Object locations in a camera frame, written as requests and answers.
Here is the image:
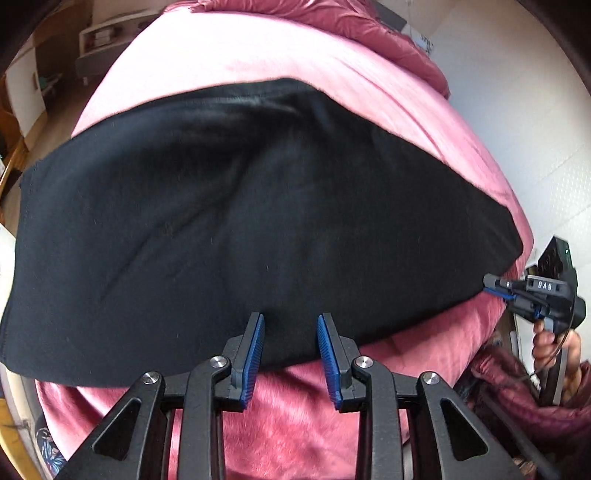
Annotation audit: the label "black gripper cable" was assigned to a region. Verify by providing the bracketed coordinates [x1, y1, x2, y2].
[531, 318, 578, 384]

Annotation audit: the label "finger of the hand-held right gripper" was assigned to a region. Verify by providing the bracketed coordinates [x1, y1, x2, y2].
[485, 287, 532, 319]
[482, 273, 527, 292]

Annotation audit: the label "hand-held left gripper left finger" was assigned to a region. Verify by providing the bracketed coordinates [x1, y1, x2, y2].
[51, 313, 266, 480]

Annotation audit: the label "red duvet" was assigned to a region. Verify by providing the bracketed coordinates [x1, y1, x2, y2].
[194, 0, 451, 97]

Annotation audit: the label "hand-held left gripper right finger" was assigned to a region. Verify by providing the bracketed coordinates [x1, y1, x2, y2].
[315, 313, 539, 480]

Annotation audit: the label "wooden side table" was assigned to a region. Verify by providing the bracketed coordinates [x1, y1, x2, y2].
[0, 106, 29, 195]

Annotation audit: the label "wooden desk with white cabinet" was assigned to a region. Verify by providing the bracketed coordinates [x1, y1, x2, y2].
[0, 28, 93, 153]

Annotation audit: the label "person's right hand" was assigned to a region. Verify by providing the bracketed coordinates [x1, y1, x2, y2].
[531, 319, 583, 384]

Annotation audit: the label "dark grey headboard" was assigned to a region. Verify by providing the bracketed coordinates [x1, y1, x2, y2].
[374, 0, 408, 34]

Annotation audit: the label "white nightstand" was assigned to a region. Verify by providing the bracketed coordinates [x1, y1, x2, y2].
[78, 23, 134, 86]

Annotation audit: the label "black pants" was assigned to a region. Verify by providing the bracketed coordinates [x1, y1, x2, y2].
[0, 78, 525, 388]

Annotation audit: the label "person's right forearm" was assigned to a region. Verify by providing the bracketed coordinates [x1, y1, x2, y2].
[531, 360, 591, 467]

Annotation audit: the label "bed with pink sheet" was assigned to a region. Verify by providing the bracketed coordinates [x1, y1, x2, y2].
[34, 0, 536, 480]

